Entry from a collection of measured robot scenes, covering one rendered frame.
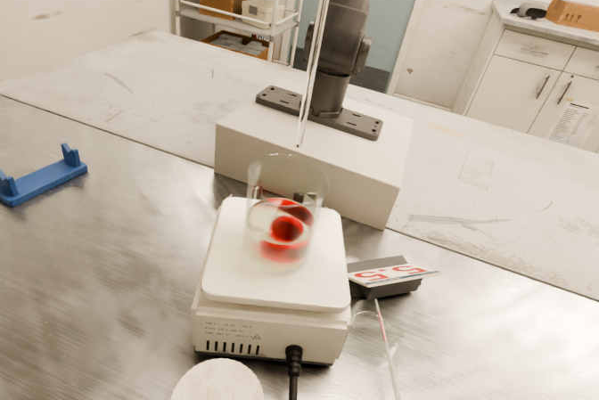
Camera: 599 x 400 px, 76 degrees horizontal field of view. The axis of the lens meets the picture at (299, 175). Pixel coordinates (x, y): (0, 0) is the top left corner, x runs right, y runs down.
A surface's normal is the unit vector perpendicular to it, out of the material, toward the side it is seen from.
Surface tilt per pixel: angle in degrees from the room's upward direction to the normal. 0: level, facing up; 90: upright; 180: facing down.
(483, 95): 90
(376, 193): 90
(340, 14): 41
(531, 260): 0
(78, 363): 0
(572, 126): 90
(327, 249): 0
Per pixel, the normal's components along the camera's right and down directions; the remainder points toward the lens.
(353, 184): -0.32, 0.50
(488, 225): 0.16, -0.81
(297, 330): 0.00, 0.58
